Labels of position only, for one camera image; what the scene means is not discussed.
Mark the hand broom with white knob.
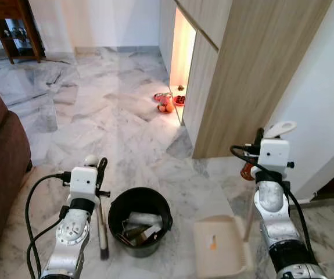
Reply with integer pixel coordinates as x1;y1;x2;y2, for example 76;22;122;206
84;155;110;260

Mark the brown cardboard piece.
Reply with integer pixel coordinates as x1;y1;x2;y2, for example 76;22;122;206
122;224;161;246

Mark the beige plastic dustpan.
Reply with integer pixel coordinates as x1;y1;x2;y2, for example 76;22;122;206
193;193;259;279

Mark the light wood cabinet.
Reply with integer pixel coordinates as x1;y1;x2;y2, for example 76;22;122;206
158;0;333;159

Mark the red offering plate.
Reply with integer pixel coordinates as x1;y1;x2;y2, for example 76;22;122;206
153;92;173;104

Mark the brown fabric sofa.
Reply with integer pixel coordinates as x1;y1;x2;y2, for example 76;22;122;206
0;64;33;277

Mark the dark wooden shelf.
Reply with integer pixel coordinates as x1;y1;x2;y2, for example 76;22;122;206
0;0;46;63

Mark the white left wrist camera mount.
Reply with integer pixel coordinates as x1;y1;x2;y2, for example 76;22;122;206
69;166;100;202

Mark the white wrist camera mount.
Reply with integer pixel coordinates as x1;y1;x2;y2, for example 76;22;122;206
258;120;298;175
69;166;100;202

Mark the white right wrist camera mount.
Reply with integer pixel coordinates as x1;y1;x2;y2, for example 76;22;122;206
258;120;298;175

